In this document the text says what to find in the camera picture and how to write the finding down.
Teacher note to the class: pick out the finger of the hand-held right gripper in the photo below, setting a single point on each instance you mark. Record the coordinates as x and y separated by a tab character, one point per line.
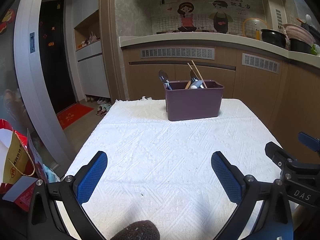
276	153
308	140

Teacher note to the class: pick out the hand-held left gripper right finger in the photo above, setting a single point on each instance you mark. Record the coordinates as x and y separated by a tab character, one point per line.
225	177

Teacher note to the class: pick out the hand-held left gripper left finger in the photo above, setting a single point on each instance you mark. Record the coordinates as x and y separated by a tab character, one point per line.
91	177

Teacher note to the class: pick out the purple plastic utensil holder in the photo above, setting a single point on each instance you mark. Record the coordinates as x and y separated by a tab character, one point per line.
195	102

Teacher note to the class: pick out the white plastic spoon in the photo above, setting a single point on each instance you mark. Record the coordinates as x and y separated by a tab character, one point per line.
193	87

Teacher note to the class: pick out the blue plastic spoon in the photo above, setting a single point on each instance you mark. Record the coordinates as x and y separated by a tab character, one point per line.
198	83

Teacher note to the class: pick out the wooden spoon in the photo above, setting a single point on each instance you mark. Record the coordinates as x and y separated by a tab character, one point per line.
187	85

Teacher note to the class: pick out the metal spoon with white ball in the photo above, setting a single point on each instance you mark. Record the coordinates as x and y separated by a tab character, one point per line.
163	76

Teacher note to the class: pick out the person's left hand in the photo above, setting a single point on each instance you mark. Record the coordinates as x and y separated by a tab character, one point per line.
141	231

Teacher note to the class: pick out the teal cloth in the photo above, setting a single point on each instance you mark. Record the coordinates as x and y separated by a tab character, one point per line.
51	173

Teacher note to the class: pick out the red doormat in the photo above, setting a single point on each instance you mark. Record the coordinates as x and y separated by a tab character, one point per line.
73	116

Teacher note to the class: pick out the white textured tablecloth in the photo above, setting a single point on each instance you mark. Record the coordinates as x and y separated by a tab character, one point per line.
150	150

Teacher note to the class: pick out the patterned slippers pair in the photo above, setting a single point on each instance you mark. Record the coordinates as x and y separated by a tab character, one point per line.
103	110

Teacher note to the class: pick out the red cardboard box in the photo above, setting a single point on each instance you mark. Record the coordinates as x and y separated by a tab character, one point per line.
21	192

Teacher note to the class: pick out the row of shoes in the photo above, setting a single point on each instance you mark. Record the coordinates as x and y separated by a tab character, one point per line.
98	100

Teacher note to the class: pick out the white and yellow gift bag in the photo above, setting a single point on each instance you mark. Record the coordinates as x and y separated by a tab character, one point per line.
12	155

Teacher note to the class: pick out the short white vent grille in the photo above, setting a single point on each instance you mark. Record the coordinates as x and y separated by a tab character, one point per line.
260	63

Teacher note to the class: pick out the black pot under basket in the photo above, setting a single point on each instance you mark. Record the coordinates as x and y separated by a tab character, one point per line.
301	46

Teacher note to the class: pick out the black cooking pot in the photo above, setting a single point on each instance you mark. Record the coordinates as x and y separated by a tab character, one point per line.
273	38

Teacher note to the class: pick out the white shoe cabinet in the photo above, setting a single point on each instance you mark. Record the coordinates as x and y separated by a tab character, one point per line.
91	70

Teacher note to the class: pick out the pink plastic basket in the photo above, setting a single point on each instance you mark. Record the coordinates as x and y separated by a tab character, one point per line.
300	32

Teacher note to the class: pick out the brown kitchen cabinets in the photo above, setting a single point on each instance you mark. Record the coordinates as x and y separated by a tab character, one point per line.
145	80

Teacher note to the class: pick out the yellow-rimmed glass lid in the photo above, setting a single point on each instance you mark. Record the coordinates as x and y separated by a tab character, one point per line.
253	27

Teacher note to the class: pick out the black entrance door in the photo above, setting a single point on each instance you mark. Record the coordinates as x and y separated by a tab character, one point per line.
56	55

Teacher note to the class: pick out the long white vent grille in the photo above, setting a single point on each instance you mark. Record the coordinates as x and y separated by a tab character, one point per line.
177	53

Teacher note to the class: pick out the white kitchen counter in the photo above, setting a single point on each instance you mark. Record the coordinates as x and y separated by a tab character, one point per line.
195	40

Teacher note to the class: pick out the red window decoration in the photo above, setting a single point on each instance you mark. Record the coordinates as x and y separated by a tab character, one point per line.
6	21

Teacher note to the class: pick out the cartoon wall sticker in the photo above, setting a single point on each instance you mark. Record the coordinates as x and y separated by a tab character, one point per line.
207	12

